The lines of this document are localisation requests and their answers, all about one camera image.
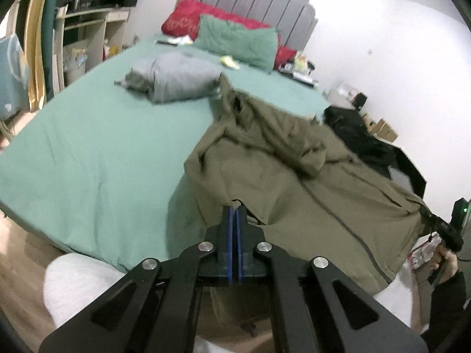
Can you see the folded grey garment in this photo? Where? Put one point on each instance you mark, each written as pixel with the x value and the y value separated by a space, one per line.
pixel 172 77

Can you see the cluttered nightstand items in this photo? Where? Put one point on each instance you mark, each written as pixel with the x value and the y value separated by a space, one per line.
pixel 299 69

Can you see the person right hand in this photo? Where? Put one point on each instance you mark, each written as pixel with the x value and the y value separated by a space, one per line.
pixel 443 265

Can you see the cardboard boxes by wall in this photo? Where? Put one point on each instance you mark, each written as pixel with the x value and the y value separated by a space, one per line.
pixel 380 129

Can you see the olive green jacket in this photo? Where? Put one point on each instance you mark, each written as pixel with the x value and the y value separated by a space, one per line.
pixel 305 189

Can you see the small yellow white object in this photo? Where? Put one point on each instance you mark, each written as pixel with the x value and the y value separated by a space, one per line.
pixel 229 62

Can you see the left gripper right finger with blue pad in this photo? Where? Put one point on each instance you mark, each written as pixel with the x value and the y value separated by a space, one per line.
pixel 314 306

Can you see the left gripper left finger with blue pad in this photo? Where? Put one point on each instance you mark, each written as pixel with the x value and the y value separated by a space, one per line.
pixel 153 308

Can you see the black clothes pile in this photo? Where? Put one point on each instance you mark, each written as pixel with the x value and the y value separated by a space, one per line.
pixel 351 129

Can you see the green pillow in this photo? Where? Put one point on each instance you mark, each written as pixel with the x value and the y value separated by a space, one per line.
pixel 255 47

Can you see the red pillow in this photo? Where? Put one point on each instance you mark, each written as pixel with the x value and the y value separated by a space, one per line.
pixel 185 20

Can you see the white blanket at bed foot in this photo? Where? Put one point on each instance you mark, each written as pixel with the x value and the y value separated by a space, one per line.
pixel 73 281

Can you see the teal green bed sheet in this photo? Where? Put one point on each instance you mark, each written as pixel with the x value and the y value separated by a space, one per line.
pixel 100 169

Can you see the beige wooden shelf desk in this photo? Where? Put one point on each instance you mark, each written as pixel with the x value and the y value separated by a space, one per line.
pixel 93 30

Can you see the grey padded headboard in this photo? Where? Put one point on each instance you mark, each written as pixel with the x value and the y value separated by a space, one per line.
pixel 257 3

